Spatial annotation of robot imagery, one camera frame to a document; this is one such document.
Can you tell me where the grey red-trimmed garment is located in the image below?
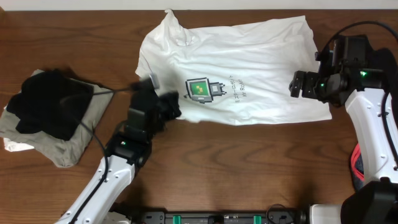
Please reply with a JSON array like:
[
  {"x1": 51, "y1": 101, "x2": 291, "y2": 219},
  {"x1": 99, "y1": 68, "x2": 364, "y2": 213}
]
[{"x1": 349, "y1": 144, "x2": 364, "y2": 192}]

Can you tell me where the black garment at right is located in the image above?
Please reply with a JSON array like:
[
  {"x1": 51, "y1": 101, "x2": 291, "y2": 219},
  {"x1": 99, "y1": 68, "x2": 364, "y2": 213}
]
[{"x1": 369, "y1": 48, "x2": 397, "y2": 124}]

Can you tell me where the white printed t-shirt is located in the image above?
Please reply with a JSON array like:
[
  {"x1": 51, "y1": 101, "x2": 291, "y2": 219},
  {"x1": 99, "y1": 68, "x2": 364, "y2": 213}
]
[{"x1": 136, "y1": 10, "x2": 331, "y2": 126}]

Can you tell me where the folded white garment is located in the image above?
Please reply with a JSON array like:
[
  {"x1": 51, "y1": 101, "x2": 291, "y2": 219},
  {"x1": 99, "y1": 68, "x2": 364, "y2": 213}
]
[{"x1": 1, "y1": 107, "x2": 34, "y2": 152}]

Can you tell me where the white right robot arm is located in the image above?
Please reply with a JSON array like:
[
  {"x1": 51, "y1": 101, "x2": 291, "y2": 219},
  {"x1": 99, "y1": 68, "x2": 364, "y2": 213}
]
[{"x1": 289, "y1": 35, "x2": 397, "y2": 223}]

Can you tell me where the folded black garment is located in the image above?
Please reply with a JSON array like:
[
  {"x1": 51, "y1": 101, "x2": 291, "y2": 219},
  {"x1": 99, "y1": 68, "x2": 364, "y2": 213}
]
[{"x1": 7, "y1": 70, "x2": 94, "y2": 141}]

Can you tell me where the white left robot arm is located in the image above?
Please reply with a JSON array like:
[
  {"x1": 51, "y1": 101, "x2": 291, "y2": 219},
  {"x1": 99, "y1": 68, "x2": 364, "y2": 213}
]
[{"x1": 58, "y1": 90, "x2": 181, "y2": 224}]

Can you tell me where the folded beige garment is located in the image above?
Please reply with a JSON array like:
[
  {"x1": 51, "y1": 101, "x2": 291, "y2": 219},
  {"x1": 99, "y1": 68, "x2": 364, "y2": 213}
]
[{"x1": 15, "y1": 70, "x2": 114, "y2": 167}]

